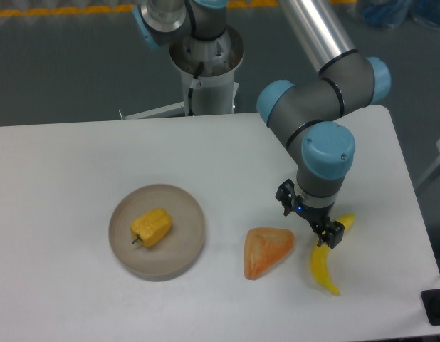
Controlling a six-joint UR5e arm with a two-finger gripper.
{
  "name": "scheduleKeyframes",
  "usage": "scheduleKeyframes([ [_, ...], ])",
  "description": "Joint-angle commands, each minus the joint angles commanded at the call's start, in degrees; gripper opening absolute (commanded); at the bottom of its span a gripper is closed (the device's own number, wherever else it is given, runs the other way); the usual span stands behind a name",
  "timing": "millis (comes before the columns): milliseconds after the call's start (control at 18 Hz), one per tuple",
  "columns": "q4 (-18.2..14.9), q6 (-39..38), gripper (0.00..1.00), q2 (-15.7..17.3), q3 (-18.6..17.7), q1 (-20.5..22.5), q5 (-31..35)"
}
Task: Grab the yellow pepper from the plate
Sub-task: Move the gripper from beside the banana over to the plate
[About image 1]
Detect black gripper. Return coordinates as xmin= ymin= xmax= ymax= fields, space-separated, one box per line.
xmin=275 ymin=179 xmax=345 ymax=249

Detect yellow toy pepper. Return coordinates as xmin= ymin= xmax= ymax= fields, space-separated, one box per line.
xmin=130 ymin=208 xmax=172 ymax=248

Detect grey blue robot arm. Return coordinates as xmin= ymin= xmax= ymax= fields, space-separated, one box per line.
xmin=132 ymin=1 xmax=391 ymax=248

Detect beige round plate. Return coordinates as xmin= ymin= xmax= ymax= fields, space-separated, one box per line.
xmin=109 ymin=184 xmax=206 ymax=281

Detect yellow toy banana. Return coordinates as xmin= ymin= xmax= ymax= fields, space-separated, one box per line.
xmin=309 ymin=213 xmax=356 ymax=296

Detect orange triangular toy bread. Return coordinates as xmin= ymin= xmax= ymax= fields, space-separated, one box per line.
xmin=244 ymin=227 xmax=295 ymax=280

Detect black device at table edge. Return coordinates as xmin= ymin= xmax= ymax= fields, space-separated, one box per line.
xmin=421 ymin=289 xmax=440 ymax=326

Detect blue plastic bag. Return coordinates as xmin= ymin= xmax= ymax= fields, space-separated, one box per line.
xmin=355 ymin=0 xmax=440 ymax=30

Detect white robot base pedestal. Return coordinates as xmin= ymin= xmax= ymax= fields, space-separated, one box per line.
xmin=124 ymin=25 xmax=244 ymax=120

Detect black cable on pedestal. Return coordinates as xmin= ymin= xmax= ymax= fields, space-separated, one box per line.
xmin=187 ymin=61 xmax=206 ymax=117

